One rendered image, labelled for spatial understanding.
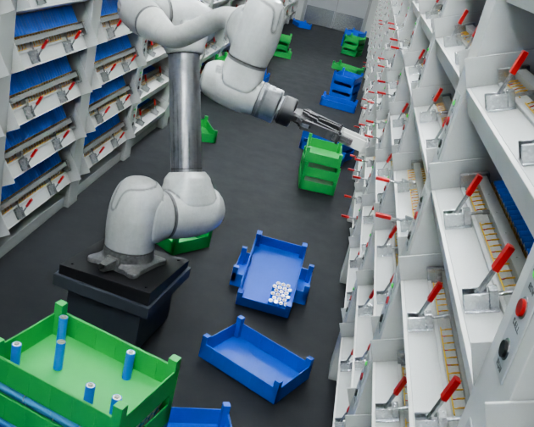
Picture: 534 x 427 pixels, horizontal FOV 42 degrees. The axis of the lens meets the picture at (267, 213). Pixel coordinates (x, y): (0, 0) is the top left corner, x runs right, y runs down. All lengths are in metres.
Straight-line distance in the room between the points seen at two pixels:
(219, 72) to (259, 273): 1.10
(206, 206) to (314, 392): 0.67
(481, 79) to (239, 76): 0.68
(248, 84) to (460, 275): 0.93
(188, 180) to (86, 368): 0.90
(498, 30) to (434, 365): 0.55
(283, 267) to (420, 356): 1.61
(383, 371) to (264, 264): 1.34
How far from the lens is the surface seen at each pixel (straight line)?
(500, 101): 1.06
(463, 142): 1.26
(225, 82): 1.73
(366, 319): 1.95
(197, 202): 2.19
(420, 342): 1.15
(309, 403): 2.19
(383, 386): 1.36
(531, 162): 0.80
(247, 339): 2.37
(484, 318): 0.85
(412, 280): 1.34
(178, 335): 2.33
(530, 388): 0.63
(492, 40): 1.23
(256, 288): 2.61
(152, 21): 2.08
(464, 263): 0.99
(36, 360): 1.48
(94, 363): 1.48
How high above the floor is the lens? 1.29
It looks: 22 degrees down
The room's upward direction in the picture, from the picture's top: 14 degrees clockwise
